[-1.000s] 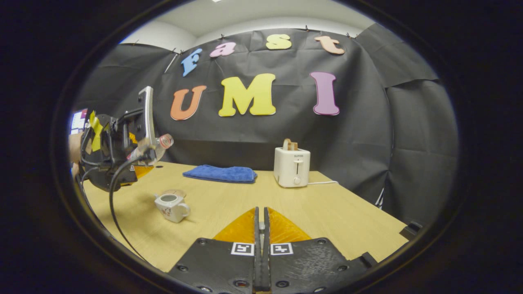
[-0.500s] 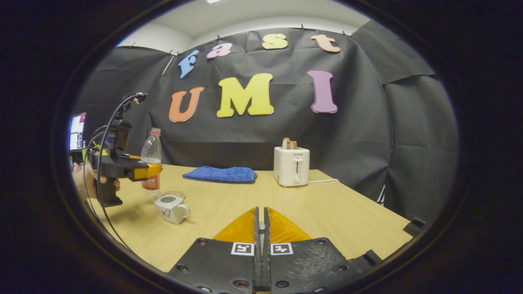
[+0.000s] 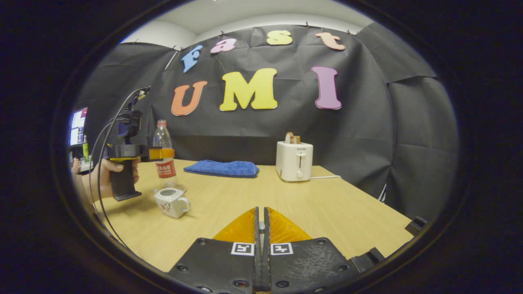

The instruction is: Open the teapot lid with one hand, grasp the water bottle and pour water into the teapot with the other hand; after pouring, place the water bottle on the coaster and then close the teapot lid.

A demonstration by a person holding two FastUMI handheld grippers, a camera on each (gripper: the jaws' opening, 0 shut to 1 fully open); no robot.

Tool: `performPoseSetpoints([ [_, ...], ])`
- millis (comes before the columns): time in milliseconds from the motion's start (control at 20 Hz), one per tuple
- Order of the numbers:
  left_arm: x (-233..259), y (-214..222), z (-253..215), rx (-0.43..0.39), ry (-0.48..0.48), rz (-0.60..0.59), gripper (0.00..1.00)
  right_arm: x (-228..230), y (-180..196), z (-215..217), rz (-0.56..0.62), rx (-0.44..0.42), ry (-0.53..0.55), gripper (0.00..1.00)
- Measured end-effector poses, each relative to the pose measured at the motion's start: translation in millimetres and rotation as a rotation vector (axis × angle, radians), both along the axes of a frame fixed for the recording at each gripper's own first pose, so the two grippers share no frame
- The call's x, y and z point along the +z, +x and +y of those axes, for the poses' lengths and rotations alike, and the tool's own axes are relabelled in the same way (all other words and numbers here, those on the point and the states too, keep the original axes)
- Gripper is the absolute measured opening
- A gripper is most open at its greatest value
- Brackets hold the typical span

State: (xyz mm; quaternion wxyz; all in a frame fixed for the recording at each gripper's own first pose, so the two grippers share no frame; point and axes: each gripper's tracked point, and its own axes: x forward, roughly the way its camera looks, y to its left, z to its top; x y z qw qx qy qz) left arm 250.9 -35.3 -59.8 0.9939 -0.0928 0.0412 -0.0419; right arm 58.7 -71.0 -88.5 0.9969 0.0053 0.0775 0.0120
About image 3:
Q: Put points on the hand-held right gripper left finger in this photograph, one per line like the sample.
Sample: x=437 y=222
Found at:
x=220 y=265

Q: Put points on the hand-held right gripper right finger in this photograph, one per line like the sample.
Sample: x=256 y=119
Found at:
x=306 y=265

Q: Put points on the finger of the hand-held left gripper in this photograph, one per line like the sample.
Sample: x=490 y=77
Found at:
x=161 y=153

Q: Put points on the clear plastic water bottle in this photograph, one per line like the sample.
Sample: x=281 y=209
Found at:
x=164 y=139

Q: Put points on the white floral teacup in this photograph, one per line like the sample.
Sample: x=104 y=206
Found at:
x=173 y=203

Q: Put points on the green drink bottle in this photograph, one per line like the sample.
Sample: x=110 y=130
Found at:
x=86 y=151

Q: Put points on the blue towel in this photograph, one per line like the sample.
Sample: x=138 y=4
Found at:
x=222 y=168

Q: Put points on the computer monitor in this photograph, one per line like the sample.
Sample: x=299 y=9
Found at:
x=77 y=126

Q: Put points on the white toaster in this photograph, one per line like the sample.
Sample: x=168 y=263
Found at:
x=294 y=161

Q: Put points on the bread slice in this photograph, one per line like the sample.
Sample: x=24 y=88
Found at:
x=292 y=138

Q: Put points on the black backdrop cloth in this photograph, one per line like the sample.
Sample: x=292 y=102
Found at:
x=367 y=134

